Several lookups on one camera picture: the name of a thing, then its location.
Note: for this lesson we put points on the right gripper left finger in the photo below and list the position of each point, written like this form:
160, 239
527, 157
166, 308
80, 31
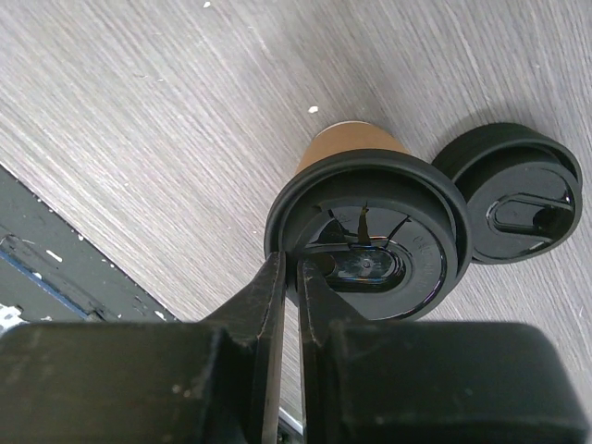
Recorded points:
213, 381

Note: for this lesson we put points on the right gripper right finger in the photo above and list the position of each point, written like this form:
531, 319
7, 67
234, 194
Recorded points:
399, 381

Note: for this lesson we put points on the black lid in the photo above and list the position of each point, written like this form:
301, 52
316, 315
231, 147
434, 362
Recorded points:
390, 233

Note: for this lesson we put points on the stack of black lids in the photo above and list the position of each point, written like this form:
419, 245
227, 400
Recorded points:
523, 190

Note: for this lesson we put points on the paper cup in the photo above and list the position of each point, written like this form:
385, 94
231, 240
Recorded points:
348, 136

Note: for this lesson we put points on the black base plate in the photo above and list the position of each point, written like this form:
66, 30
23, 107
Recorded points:
51, 272

